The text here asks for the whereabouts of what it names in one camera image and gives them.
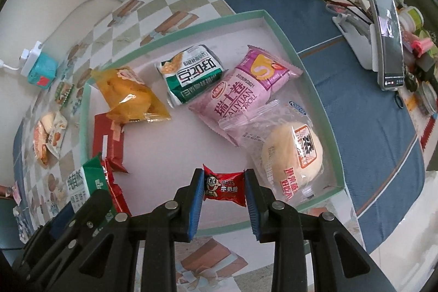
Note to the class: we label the checkered patterned tablecloth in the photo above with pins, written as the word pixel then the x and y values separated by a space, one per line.
pixel 381 150

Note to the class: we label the yellow bagged cake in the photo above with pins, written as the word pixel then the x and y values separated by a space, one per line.
pixel 128 97

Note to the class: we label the green milk snack packet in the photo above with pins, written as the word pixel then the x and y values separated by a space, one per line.
pixel 82 182

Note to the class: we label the white power strip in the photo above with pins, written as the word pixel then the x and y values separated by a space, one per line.
pixel 29 58

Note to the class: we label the dark red snack packet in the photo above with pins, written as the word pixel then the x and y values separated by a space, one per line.
pixel 109 142

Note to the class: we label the clear bagged round bun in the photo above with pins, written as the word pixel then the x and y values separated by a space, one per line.
pixel 280 139

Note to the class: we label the smartphone on stand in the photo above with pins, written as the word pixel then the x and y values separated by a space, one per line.
pixel 386 43

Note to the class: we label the teal shallow cardboard tray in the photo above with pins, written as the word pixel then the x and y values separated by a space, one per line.
pixel 160 157

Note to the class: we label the beige persimmon cake packet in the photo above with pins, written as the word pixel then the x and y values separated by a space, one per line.
pixel 56 136

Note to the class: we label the orange striped cake packet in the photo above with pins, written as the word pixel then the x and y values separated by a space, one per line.
pixel 40 138

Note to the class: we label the teal box with red tag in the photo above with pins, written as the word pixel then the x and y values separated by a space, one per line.
pixel 43 72

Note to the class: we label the blue white crumpled wrapper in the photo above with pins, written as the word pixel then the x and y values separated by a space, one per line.
pixel 25 226

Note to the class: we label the red nice wafer packet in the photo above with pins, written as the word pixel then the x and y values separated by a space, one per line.
pixel 114 189

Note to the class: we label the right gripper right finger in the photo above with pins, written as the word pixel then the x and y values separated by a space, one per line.
pixel 340 263

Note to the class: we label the small pink sachet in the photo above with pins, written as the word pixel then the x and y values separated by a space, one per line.
pixel 16 193

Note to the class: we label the small red candy packet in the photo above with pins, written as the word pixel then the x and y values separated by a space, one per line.
pixel 224 187

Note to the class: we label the green edged milk biscuit packet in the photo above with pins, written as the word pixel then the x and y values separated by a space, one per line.
pixel 63 92

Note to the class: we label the pink swiss roll packet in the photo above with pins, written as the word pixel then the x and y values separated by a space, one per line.
pixel 249 85

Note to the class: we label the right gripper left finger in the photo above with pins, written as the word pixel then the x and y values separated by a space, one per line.
pixel 108 261

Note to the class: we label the white phone stand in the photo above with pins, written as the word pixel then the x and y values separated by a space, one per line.
pixel 357 34

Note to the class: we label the green white Korean snack packet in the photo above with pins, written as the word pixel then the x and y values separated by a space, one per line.
pixel 190 73

